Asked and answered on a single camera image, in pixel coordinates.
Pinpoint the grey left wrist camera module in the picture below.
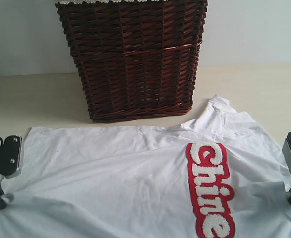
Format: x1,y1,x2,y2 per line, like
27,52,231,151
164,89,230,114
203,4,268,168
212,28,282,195
0,135,23,179

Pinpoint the dark brown wicker basket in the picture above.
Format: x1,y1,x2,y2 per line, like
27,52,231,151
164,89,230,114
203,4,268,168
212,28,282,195
55,0,208,121

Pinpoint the white t-shirt with red lettering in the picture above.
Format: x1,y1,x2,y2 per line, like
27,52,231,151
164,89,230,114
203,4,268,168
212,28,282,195
0,96,291,238

